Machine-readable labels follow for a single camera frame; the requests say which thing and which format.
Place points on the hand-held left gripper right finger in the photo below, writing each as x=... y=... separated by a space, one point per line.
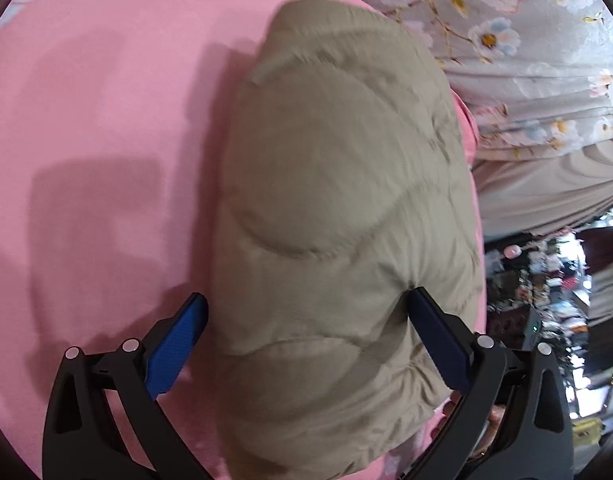
x=439 y=337

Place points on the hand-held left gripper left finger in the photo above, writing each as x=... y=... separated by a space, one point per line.
x=179 y=342

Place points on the khaki quilted jacket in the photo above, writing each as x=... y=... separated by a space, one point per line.
x=346 y=185

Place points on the person's right hand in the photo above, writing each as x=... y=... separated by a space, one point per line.
x=497 y=417

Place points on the black box with green light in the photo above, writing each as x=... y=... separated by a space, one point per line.
x=516 y=322

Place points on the cluttered shelf of small goods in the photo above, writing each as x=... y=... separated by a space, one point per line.
x=566 y=280

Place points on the beige bed skirt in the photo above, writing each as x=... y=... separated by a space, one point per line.
x=536 y=190

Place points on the pink printed blanket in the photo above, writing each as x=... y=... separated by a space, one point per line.
x=111 y=125

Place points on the grey floral bed sheet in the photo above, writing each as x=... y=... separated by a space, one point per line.
x=526 y=45

